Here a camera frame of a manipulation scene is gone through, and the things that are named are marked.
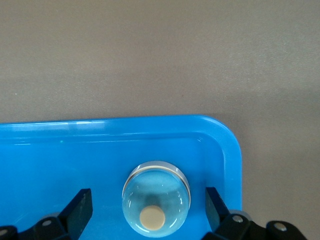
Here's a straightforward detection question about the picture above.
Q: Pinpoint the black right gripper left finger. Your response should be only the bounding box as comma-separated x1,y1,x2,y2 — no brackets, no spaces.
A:
0,188,94,240

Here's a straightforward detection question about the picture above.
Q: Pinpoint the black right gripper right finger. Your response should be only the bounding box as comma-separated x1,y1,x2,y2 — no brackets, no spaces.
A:
199,186,307,240

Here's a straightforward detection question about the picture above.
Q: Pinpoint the blue dome call bell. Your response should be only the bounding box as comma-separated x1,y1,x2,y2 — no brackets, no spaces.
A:
121,161,192,238

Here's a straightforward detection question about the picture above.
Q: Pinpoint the blue plastic tray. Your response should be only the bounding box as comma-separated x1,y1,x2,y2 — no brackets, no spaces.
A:
0,114,243,240

